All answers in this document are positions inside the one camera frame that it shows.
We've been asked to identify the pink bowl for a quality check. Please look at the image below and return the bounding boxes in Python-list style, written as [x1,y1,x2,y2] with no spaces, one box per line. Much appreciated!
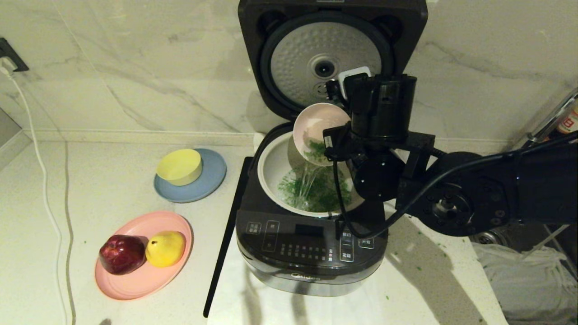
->
[293,102,353,167]

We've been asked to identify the green chopped bits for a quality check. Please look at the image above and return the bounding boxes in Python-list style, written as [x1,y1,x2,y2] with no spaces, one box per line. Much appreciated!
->
[277,139,354,214]

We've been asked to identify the black rice cooker lid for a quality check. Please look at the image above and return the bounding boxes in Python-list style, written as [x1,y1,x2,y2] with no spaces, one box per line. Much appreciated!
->
[238,0,429,127]

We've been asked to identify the white inner pot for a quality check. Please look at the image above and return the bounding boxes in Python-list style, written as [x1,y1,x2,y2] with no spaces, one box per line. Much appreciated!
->
[256,131,366,218]

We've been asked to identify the black rice cooker body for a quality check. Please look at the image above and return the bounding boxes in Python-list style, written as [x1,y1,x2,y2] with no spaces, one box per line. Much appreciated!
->
[235,122,389,297]

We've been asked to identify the yellow bowl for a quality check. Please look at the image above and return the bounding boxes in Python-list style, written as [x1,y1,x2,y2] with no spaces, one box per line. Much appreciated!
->
[156,149,203,186]

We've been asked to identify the blue plate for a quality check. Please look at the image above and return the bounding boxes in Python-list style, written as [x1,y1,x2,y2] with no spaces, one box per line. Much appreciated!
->
[154,148,227,204]

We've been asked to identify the dark steel sink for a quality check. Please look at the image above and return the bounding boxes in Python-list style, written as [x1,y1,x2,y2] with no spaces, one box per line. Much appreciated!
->
[470,223,578,325]

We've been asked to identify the yellow pear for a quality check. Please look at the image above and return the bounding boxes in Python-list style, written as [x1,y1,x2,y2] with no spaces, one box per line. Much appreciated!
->
[145,231,186,268]

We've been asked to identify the chrome faucet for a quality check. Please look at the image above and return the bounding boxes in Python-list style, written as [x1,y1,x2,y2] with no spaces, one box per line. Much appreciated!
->
[526,88,578,145]

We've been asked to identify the orange red bottle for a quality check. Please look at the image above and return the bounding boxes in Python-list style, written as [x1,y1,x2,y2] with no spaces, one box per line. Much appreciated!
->
[558,102,578,135]

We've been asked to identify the grey rag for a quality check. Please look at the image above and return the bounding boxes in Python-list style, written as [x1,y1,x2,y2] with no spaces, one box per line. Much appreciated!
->
[472,243,578,323]

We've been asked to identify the pink plate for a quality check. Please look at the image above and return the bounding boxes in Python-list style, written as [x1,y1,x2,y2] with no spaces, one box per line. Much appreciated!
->
[94,211,194,301]

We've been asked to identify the red apple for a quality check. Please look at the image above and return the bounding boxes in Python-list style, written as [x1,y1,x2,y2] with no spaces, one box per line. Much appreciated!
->
[99,234,147,276]

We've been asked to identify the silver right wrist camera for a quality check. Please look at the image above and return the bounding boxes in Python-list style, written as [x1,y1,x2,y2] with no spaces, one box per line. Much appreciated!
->
[337,66,373,101]

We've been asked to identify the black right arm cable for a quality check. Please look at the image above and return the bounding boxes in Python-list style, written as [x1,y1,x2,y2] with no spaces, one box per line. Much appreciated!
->
[333,131,578,240]

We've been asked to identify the white power cable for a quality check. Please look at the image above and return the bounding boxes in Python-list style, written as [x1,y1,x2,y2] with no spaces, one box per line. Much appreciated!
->
[7,75,70,325]

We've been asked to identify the black wall socket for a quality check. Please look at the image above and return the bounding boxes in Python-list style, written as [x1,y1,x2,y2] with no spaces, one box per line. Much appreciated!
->
[0,37,29,73]

